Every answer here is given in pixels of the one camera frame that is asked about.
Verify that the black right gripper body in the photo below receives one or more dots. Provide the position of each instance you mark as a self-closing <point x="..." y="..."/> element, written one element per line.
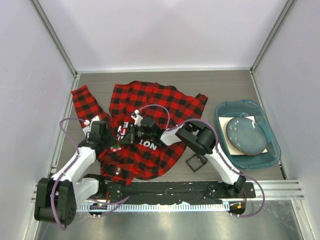
<point x="138" y="134"/>

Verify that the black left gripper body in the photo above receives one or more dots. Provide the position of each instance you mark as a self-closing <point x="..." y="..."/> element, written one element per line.
<point x="108" y="139"/>

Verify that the pink white flower brooch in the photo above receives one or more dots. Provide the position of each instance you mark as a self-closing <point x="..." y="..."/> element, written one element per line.
<point x="115" y="148"/>

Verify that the red black plaid shirt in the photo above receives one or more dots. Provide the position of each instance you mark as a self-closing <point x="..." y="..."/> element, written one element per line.
<point x="144" y="160"/>

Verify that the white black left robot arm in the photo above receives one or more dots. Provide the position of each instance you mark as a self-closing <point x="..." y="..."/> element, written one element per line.
<point x="58" y="196"/>

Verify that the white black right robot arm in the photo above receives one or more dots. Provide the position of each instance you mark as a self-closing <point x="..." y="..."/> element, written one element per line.
<point x="199" y="136"/>

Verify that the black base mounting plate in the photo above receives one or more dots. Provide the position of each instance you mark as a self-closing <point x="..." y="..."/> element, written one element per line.
<point x="169" y="193"/>

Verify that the blue round ceramic plate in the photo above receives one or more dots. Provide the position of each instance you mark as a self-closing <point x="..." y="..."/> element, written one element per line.
<point x="246" y="136"/>

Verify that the teal plastic bin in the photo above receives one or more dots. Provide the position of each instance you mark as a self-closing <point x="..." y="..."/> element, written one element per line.
<point x="246" y="135"/>

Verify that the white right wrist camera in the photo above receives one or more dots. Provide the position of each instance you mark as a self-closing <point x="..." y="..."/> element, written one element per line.
<point x="137" y="117"/>

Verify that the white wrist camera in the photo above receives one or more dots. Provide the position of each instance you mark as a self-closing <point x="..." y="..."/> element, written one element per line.
<point x="88" y="122"/>
<point x="137" y="117"/>

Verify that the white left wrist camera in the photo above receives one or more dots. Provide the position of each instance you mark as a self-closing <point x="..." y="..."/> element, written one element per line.
<point x="88" y="122"/>

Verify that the small black square frame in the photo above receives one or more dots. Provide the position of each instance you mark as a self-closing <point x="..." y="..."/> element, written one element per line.
<point x="196" y="162"/>

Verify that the aluminium front rail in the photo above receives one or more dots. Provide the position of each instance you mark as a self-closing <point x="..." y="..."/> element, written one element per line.
<point x="270" y="190"/>

